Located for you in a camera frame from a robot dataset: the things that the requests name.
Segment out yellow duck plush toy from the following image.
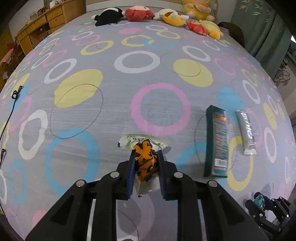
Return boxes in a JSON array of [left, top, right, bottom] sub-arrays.
[[200, 19, 224, 40]]

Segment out white flower decoration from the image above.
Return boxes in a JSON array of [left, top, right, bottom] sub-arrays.
[[274, 59, 292, 88]]

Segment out silver tube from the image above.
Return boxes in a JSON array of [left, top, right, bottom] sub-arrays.
[[235, 109, 258, 155]]

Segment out wooden desk with drawers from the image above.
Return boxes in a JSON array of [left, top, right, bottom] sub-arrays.
[[14, 0, 87, 49]]

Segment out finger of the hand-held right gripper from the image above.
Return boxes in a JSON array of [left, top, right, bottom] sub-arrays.
[[245, 199, 282, 235], [265, 197, 291, 230]]

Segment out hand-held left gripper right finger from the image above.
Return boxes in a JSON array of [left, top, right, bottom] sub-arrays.
[[157, 151, 270, 241]]

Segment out large yellow pig plush toy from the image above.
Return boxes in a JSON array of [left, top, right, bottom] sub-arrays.
[[181, 0, 219, 21]]

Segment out green curtain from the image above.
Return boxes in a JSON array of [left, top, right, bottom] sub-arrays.
[[231, 0, 293, 65]]

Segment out white snack packet orange print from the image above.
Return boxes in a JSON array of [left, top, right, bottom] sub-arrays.
[[117, 134, 172, 199]]

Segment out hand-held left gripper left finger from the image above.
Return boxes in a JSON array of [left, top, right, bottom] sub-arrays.
[[24, 149, 137, 241]]

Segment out dark green box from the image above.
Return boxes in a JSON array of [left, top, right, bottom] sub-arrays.
[[203, 105, 229, 179]]

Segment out wooden chair with clothes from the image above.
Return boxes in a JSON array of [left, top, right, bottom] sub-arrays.
[[0, 42, 25, 81]]

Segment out bed with circle-print sheet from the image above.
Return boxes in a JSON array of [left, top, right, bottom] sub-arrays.
[[0, 5, 296, 241]]

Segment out wooden bed headboard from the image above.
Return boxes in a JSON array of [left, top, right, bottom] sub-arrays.
[[86, 0, 185, 13]]

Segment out black and white plush toy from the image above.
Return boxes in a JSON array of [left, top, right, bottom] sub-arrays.
[[91, 7, 125, 27]]

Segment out small red plush toy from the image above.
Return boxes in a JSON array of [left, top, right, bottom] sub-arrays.
[[186, 20, 208, 36]]

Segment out assorted desk items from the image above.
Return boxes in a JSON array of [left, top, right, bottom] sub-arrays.
[[29, 0, 68, 22]]

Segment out yellow and white plush toy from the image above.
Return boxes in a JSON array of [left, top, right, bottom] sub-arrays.
[[154, 9, 189, 26]]

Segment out black cable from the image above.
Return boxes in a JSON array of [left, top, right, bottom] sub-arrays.
[[0, 86, 25, 168]]

